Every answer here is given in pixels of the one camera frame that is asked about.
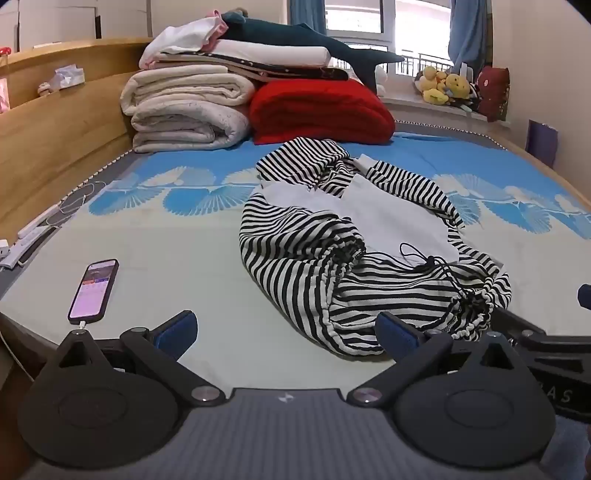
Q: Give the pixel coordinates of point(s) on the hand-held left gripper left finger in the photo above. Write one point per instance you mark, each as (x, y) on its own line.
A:
(178, 334)

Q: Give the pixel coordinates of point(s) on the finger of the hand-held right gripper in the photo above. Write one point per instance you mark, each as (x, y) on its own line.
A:
(554, 350)
(585, 296)

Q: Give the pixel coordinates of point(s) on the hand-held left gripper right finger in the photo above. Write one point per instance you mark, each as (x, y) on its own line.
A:
(397, 334)

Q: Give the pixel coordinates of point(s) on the black white striped garment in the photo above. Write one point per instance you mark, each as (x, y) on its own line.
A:
(295, 258)

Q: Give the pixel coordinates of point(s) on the person's jeans leg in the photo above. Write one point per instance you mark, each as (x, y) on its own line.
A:
(568, 447)

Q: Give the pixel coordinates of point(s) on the blue printed bed sheet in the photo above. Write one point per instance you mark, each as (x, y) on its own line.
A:
(184, 249)

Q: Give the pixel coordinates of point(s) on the smartphone in dark case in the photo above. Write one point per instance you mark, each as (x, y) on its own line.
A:
(92, 288)

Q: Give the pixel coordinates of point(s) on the white power strip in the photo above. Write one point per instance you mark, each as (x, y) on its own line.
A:
(21, 247)

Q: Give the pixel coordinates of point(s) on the folded white quilt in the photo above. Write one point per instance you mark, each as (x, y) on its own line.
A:
(184, 110)

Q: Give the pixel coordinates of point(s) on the folded red blanket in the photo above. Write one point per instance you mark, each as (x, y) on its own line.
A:
(318, 110)

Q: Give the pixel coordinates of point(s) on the wooden headboard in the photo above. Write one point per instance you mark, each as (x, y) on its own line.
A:
(55, 124)

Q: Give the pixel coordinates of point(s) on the yellow bear plush toy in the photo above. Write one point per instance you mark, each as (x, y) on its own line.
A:
(458, 86)

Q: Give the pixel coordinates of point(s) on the yellow duck plush toy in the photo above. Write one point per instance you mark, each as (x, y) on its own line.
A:
(434, 85)

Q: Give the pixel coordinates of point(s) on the tissue pack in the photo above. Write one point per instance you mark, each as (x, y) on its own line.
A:
(68, 77)

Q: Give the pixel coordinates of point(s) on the blue curtain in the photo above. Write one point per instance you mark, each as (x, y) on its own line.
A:
(468, 32)
(307, 16)

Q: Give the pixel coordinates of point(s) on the white pillow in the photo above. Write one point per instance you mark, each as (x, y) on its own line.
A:
(272, 51)

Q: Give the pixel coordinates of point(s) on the pink white folded clothing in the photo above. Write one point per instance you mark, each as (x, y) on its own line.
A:
(180, 34)

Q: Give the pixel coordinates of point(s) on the window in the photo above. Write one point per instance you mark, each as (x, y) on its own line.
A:
(406, 27)

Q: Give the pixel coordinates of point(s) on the dark teal shark plush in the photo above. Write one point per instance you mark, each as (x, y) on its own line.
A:
(295, 37)

